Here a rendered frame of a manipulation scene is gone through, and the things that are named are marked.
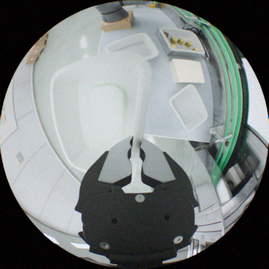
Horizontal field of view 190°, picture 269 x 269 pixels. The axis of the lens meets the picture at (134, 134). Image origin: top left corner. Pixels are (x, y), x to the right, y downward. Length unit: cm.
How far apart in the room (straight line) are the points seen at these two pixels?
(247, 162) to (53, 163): 387
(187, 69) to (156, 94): 22
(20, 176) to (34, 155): 94
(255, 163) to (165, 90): 81
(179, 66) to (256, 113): 54
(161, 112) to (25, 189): 342
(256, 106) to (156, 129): 71
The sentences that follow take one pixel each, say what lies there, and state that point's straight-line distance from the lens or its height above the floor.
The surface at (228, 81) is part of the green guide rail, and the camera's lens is 57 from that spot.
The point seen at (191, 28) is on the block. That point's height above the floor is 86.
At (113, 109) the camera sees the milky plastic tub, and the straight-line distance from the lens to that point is 18.
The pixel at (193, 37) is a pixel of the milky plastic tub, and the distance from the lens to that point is 64.
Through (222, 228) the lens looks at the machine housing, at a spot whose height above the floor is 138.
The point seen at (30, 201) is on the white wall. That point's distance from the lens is 336.
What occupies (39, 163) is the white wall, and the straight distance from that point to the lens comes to 316.
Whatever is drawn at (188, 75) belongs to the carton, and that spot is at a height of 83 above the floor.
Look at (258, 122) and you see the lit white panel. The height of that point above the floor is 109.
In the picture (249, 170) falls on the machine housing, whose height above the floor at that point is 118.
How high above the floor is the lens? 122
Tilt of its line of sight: 61 degrees down
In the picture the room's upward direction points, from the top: 168 degrees counter-clockwise
